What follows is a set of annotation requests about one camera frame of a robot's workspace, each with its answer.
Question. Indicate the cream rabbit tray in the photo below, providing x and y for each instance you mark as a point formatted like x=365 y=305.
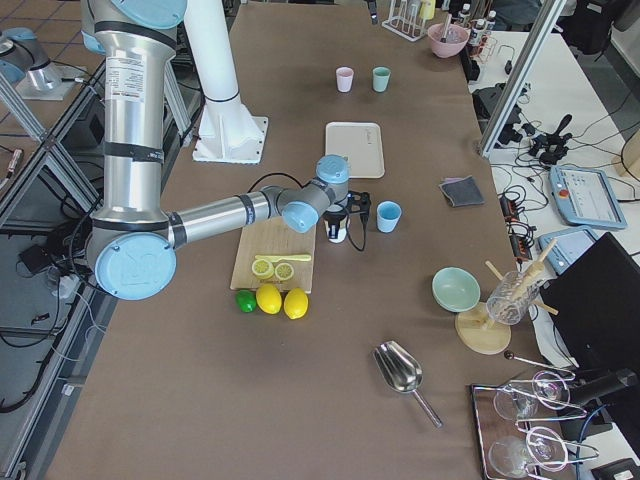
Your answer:
x=360 y=143

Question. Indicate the lemon half near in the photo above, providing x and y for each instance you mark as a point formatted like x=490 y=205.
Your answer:
x=262 y=269

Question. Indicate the whole lemon left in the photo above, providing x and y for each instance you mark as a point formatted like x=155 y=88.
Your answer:
x=269 y=299

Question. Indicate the blue teach pendant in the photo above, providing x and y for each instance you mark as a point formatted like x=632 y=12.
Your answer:
x=584 y=197
x=570 y=244

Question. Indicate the metal scoop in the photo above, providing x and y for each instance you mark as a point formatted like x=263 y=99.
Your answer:
x=403 y=373

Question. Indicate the green lime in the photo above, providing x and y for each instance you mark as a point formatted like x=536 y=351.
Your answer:
x=246 y=301

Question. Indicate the whole lemon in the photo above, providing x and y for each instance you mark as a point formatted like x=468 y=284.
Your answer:
x=269 y=299
x=296 y=304

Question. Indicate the lemon half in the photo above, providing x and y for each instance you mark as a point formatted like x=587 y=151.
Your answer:
x=262 y=269
x=284 y=271

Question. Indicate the aluminium frame post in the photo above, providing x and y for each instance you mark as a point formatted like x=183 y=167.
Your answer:
x=541 y=28

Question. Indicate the metal muddler in bowl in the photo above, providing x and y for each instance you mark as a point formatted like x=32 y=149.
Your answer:
x=445 y=28

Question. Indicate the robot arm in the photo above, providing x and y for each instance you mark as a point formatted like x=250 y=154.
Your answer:
x=28 y=68
x=133 y=244

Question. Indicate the yellow plastic knife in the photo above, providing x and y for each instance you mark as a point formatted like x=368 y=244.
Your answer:
x=280 y=258

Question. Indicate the cream cup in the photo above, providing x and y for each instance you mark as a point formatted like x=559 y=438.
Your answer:
x=336 y=229

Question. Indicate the green cup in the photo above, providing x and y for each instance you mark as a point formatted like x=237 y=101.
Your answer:
x=380 y=78

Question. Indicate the pink cup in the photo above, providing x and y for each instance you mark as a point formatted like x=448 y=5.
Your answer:
x=344 y=79

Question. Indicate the pink bowl with ice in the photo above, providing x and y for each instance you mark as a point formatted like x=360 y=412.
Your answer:
x=456 y=39

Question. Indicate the wooden cup tree stand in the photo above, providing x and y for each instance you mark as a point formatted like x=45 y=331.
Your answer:
x=485 y=336

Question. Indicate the white wire cup rack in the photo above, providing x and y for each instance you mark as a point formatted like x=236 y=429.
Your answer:
x=404 y=20

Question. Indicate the lemon half far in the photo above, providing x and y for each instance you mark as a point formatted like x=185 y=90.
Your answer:
x=284 y=271

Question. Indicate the whole lemon right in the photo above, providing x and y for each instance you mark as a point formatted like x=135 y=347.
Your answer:
x=296 y=304

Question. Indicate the grey folded cloth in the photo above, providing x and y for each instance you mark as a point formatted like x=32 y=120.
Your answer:
x=461 y=191

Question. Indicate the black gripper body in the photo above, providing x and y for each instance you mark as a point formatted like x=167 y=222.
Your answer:
x=335 y=220

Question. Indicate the clear glass on stand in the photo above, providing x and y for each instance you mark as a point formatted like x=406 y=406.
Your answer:
x=512 y=298

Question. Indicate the blue cup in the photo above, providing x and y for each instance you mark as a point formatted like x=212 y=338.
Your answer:
x=388 y=215

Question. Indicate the wooden cutting board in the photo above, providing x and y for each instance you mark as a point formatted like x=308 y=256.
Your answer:
x=274 y=238

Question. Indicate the mirror tray with glasses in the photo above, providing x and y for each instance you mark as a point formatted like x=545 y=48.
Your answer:
x=518 y=427

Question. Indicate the black laptop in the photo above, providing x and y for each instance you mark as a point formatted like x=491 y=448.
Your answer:
x=597 y=299

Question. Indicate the green bowl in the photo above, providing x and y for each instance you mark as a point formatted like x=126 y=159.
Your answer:
x=455 y=289

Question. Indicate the yellow cup on rack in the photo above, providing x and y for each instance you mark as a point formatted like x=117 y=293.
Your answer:
x=427 y=11

